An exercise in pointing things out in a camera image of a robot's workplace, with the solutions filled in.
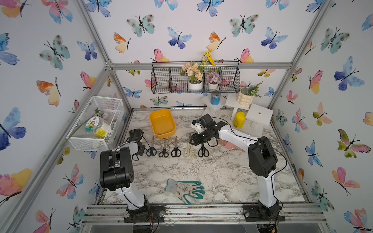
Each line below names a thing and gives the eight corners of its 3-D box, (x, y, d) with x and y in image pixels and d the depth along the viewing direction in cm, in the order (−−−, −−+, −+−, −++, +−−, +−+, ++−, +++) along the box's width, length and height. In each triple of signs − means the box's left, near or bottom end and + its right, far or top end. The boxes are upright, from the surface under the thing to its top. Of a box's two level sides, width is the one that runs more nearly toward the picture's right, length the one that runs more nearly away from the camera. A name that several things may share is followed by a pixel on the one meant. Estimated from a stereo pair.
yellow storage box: (155, 142, 103) (154, 137, 99) (150, 117, 118) (148, 112, 113) (178, 136, 107) (178, 131, 102) (170, 112, 122) (169, 107, 117)
